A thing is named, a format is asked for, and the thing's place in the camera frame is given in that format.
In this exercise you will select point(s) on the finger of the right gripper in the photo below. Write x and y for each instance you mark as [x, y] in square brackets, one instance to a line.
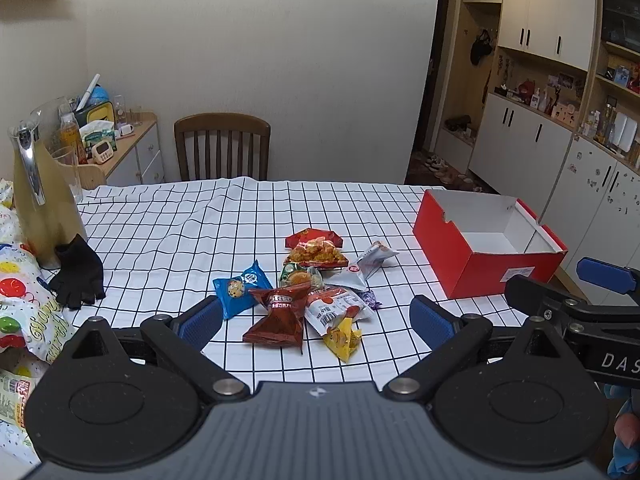
[562, 309]
[620, 279]

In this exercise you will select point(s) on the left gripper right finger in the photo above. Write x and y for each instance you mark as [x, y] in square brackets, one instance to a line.
[456, 342]

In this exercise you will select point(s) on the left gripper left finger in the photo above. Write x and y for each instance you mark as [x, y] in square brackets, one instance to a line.
[178, 344]

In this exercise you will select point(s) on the blue cookie packet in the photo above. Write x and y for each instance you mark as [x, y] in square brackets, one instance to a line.
[234, 293]

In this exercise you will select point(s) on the purple candy packet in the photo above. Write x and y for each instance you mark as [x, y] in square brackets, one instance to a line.
[369, 298]

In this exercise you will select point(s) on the dark red chip bag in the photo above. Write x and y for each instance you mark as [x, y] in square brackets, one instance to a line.
[283, 325]

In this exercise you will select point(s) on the yellow snack packet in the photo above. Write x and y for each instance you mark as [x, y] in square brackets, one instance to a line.
[343, 340]

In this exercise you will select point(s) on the white silver snack packet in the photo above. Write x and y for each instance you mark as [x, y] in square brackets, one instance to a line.
[355, 275]

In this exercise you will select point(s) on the clear egg snack packet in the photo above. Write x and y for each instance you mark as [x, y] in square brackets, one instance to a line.
[295, 274]

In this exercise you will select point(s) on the white red snack packet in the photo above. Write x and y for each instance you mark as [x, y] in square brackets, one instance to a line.
[326, 309]

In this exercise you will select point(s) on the red fried snack bag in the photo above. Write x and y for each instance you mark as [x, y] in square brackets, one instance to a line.
[314, 247]

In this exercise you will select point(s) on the red cardboard box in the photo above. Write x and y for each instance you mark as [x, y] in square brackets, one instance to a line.
[476, 242]

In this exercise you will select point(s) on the black glove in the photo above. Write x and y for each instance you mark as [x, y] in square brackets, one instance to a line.
[80, 278]

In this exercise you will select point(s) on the colourful gift bag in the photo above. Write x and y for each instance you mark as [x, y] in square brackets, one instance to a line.
[34, 327]

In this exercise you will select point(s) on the gold thermos jug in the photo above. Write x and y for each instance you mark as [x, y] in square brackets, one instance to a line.
[43, 200]

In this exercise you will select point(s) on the white drawer cabinet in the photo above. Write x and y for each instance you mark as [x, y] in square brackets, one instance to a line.
[138, 160]

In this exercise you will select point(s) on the white digital timer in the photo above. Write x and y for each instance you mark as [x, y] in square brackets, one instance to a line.
[102, 152]

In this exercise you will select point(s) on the brown wooden chair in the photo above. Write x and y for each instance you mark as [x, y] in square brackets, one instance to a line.
[222, 145]

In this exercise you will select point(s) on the white wall cabinets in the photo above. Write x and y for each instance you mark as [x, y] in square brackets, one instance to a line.
[521, 114]

